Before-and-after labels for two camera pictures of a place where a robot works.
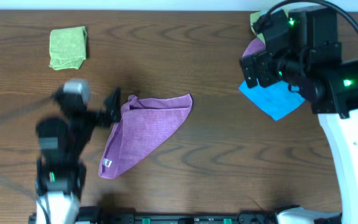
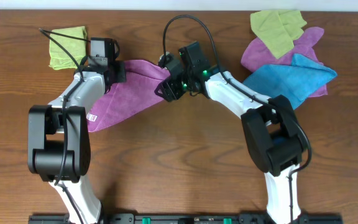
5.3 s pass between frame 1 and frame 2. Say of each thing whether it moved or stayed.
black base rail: stayed
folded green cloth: stayed
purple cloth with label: moved
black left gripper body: moved
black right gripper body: moved
